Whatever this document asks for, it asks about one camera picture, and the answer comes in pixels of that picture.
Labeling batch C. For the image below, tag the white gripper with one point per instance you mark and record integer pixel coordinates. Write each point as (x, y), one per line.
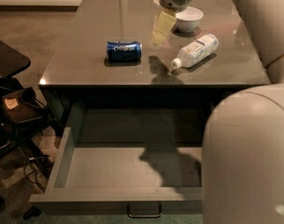
(166, 19)

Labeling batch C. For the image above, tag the blue pepsi can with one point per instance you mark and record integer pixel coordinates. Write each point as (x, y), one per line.
(117, 51)

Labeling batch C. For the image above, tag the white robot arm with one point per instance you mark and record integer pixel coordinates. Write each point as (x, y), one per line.
(243, 145)

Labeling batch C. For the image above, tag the open grey top drawer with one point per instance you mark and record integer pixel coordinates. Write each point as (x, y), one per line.
(111, 157)

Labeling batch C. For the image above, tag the white ceramic bowl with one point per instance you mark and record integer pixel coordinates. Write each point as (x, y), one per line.
(188, 19)

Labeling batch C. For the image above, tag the clear plastic water bottle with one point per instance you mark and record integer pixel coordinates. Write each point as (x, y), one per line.
(195, 52)

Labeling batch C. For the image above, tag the grey counter cabinet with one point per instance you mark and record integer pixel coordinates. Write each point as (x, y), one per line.
(80, 70)

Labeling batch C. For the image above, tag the black office chair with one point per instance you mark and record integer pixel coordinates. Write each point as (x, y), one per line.
(13, 135)

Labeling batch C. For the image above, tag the dark bag with tag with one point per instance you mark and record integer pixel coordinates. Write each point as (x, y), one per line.
(21, 106)

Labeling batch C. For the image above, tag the metal drawer handle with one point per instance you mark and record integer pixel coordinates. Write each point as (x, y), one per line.
(144, 210)

